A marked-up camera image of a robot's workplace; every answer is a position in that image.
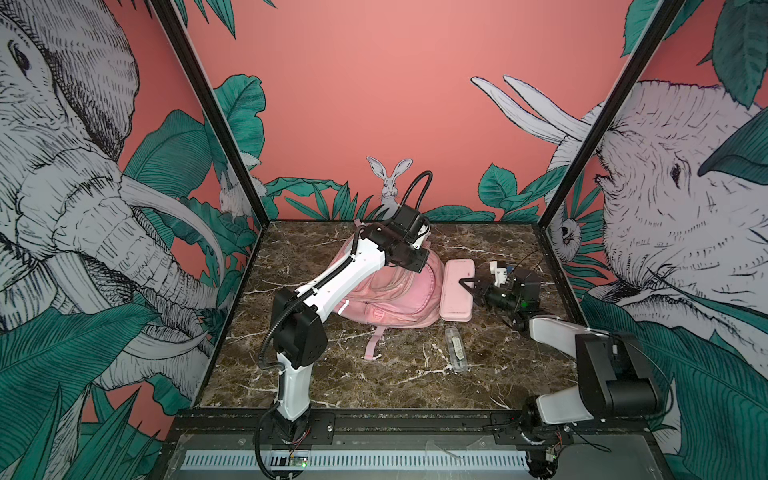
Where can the pink pencil case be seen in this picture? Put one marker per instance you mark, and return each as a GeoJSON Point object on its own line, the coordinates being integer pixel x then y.
{"type": "Point", "coordinates": [456, 303]}

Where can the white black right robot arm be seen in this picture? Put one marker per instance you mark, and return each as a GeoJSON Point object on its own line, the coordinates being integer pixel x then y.
{"type": "Point", "coordinates": [614, 375]}

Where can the black corner frame post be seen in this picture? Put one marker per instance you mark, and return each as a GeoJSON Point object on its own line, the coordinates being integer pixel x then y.
{"type": "Point", "coordinates": [663, 16]}
{"type": "Point", "coordinates": [168, 16]}

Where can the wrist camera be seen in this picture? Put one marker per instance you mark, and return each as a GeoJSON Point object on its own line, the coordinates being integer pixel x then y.
{"type": "Point", "coordinates": [503, 274]}
{"type": "Point", "coordinates": [410, 225]}

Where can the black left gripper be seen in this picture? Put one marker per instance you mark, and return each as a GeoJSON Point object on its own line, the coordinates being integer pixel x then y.
{"type": "Point", "coordinates": [419, 266]}

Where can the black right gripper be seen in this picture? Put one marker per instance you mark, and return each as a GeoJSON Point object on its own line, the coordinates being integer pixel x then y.
{"type": "Point", "coordinates": [488, 292]}

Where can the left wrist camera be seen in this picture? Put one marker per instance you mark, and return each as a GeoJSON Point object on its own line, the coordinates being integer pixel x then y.
{"type": "Point", "coordinates": [410, 225]}

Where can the black front mounting rail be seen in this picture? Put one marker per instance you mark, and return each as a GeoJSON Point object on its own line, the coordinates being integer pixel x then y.
{"type": "Point", "coordinates": [323, 426]}

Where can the clear plastic small case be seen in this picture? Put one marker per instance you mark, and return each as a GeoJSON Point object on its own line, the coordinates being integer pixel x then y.
{"type": "Point", "coordinates": [457, 353]}

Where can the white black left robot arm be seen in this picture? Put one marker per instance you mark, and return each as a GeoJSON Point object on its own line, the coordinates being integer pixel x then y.
{"type": "Point", "coordinates": [297, 337]}

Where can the black left corner frame post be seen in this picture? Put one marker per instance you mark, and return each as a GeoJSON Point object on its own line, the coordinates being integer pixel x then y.
{"type": "Point", "coordinates": [168, 16]}

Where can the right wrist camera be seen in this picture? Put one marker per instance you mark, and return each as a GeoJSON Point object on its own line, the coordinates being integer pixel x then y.
{"type": "Point", "coordinates": [503, 274]}

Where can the black right corner frame post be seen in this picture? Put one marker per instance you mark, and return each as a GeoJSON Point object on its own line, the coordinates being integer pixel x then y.
{"type": "Point", "coordinates": [663, 16]}

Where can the white perforated cable tray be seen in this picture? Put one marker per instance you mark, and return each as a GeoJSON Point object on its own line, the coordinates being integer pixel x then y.
{"type": "Point", "coordinates": [356, 460]}

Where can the pink student backpack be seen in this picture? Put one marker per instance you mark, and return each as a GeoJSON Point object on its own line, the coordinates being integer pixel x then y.
{"type": "Point", "coordinates": [394, 297]}

